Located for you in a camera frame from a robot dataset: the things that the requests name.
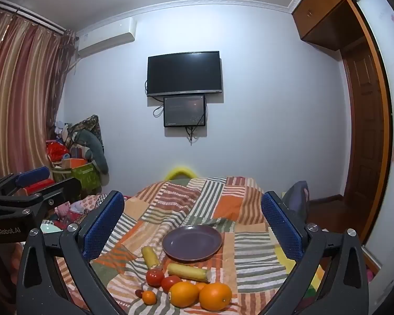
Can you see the brown wooden door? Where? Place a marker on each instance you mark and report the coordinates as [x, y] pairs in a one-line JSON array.
[[361, 121]]

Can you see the yellow curved object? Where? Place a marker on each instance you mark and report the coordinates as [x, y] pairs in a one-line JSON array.
[[180, 169]]

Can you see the green cardboard box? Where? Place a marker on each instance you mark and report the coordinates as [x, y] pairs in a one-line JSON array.
[[87, 175]]

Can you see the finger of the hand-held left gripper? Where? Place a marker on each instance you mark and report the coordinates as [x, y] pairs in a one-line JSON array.
[[64, 190], [32, 175]]

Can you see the dark patterned cushion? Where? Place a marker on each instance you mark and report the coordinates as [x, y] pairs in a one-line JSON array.
[[88, 123]]

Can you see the red jujube date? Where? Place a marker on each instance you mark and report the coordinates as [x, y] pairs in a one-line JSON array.
[[138, 293]]

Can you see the small tangerine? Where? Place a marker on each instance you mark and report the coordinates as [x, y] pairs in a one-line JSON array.
[[149, 298], [200, 286]]

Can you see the orange with sticker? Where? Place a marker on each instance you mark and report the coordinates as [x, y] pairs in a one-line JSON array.
[[184, 294]]

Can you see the white cloth bundle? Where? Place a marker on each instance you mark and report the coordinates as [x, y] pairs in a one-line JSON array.
[[64, 131]]

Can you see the blue-grey pillow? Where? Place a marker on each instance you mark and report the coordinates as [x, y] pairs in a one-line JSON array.
[[297, 197]]

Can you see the striped red curtain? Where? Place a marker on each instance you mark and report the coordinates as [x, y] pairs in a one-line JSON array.
[[19, 88]]

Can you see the grey plush toy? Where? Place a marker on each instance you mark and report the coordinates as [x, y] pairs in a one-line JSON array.
[[95, 151]]

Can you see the red tomato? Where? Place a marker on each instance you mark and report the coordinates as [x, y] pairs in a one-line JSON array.
[[154, 278], [170, 283]]

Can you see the red bag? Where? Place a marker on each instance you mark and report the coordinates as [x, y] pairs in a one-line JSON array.
[[55, 152]]

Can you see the curtain rail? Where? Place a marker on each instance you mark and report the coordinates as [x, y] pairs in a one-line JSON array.
[[29, 16]]

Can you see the striped patchwork blanket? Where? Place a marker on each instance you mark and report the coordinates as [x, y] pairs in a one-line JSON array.
[[236, 203]]

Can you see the purple round plate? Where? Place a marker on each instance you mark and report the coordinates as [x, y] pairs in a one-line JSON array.
[[192, 242]]

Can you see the short greenish corn cob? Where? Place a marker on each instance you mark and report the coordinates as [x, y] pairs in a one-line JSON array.
[[151, 257]]

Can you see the round plain orange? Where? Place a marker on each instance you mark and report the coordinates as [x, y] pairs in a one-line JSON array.
[[215, 297]]

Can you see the floral patchwork quilt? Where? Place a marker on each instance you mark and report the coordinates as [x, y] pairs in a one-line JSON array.
[[85, 203]]

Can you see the wooden overhead cabinet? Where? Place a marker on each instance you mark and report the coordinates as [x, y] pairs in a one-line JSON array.
[[318, 16]]

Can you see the long yellow corn cob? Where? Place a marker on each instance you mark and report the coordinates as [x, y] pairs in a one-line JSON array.
[[187, 271]]

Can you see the white air conditioner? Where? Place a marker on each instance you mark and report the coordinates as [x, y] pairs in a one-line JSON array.
[[108, 37]]

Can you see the black wall television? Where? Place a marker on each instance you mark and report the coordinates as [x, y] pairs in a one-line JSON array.
[[184, 72]]

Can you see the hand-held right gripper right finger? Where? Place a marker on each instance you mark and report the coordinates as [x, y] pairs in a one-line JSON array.
[[282, 229]]

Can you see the orange box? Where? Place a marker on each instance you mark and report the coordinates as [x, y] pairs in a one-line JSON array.
[[75, 162]]

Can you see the small black wall monitor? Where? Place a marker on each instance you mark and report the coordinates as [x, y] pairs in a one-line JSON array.
[[184, 111]]

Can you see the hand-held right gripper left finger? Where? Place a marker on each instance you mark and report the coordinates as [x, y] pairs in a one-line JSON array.
[[103, 226]]

